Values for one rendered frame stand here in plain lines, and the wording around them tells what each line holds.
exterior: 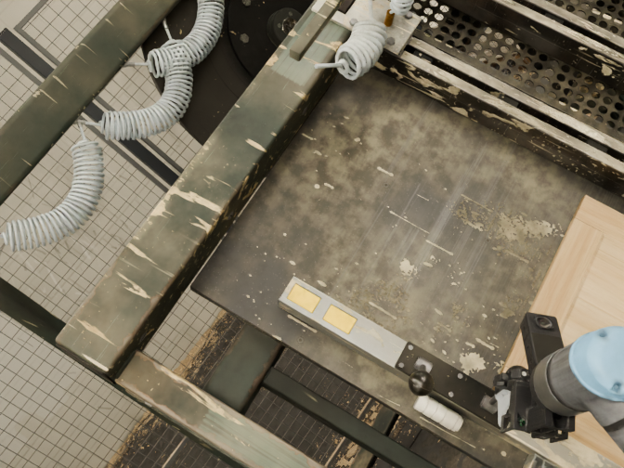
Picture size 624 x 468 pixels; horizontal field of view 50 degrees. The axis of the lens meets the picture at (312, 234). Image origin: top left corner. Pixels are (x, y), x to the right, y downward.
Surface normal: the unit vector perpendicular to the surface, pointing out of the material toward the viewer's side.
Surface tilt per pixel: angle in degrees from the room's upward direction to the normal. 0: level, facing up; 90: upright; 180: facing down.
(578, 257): 57
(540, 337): 52
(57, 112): 90
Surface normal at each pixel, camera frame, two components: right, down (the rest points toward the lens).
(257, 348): 0.07, -0.38
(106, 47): 0.53, -0.05
